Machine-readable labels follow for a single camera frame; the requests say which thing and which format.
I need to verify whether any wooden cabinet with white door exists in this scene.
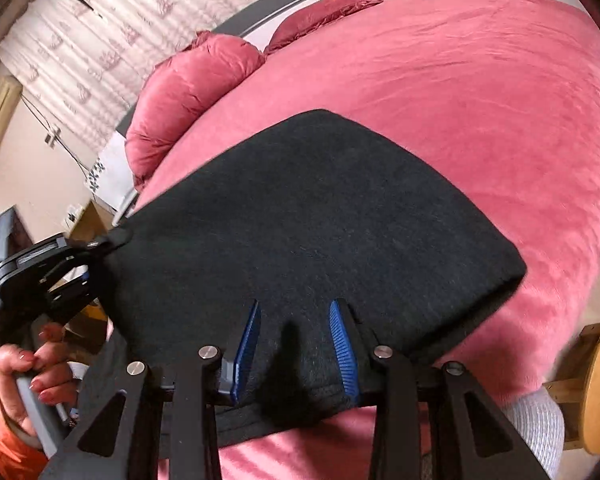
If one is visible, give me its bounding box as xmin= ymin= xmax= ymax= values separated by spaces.
xmin=67 ymin=200 xmax=113 ymax=241

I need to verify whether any grey knitted cloth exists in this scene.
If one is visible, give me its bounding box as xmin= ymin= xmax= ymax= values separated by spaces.
xmin=502 ymin=387 xmax=566 ymax=480

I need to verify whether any red duvet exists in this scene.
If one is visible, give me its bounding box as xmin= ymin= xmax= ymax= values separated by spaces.
xmin=124 ymin=30 xmax=267 ymax=192

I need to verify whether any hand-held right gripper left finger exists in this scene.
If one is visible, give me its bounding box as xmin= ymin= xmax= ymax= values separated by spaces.
xmin=40 ymin=299 xmax=262 ymax=480

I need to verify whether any patterned white curtain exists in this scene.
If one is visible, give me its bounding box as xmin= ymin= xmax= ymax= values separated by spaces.
xmin=0 ymin=0 xmax=253 ymax=156

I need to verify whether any bed with pink sheet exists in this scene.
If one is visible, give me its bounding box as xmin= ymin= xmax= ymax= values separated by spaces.
xmin=130 ymin=0 xmax=600 ymax=480

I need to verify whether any person's left hand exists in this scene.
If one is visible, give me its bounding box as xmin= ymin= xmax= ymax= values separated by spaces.
xmin=0 ymin=322 xmax=80 ymax=437

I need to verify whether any curved wooden shelf unit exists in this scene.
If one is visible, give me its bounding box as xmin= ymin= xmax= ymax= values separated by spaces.
xmin=542 ymin=305 xmax=600 ymax=456

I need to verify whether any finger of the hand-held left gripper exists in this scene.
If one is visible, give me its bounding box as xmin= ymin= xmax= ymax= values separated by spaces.
xmin=40 ymin=227 xmax=134 ymax=285
xmin=44 ymin=265 xmax=103 ymax=328

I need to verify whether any black wall cable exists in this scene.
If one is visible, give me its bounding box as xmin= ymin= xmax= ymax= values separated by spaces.
xmin=20 ymin=92 xmax=101 ymax=171

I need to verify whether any black wool coat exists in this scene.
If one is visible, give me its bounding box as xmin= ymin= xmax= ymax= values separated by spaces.
xmin=75 ymin=108 xmax=528 ymax=448

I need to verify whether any white and grey nightstand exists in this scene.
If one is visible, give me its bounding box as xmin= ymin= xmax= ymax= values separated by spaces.
xmin=111 ymin=187 xmax=141 ymax=226

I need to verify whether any person's left forearm orange sleeve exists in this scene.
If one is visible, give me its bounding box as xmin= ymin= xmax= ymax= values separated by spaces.
xmin=0 ymin=395 xmax=48 ymax=480

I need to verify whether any beige air conditioner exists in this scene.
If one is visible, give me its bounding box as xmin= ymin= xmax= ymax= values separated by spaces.
xmin=0 ymin=76 xmax=23 ymax=163

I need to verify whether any red pillow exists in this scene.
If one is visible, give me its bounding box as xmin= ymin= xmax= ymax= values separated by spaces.
xmin=264 ymin=0 xmax=388 ymax=56

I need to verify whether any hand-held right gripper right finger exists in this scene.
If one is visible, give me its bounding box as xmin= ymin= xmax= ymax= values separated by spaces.
xmin=327 ymin=299 xmax=551 ymax=480

